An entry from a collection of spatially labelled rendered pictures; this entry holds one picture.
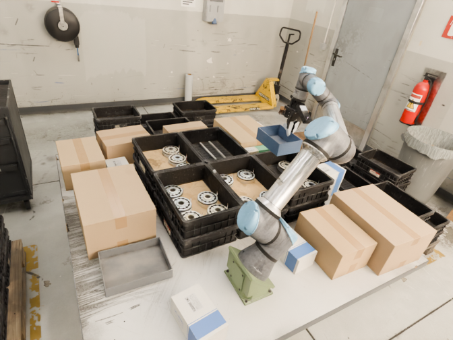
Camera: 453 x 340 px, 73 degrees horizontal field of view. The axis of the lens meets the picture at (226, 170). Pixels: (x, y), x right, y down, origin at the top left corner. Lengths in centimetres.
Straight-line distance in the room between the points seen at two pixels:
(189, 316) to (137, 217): 48
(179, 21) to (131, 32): 68
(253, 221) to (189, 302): 38
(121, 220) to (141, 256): 20
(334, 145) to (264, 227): 40
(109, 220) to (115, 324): 39
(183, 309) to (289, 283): 50
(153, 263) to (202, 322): 39
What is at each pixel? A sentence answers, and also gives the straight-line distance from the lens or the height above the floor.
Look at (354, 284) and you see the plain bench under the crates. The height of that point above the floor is 70.
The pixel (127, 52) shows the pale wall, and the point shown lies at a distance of 462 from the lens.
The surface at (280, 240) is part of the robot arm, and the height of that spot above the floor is 98.
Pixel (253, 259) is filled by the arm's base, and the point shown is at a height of 89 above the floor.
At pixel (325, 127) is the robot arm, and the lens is 117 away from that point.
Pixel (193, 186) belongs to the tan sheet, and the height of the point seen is 83.
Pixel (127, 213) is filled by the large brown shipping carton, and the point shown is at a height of 90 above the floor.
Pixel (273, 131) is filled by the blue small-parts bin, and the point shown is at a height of 110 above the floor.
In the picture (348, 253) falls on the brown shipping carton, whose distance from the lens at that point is 148.
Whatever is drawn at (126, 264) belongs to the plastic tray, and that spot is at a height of 70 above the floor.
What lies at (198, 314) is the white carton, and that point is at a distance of 121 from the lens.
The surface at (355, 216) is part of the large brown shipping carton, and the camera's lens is 167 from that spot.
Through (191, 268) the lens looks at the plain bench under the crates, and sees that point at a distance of 144.
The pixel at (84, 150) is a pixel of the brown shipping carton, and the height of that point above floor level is 86.
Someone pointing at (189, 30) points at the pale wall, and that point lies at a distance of 483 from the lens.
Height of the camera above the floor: 181
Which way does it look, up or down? 32 degrees down
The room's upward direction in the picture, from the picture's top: 8 degrees clockwise
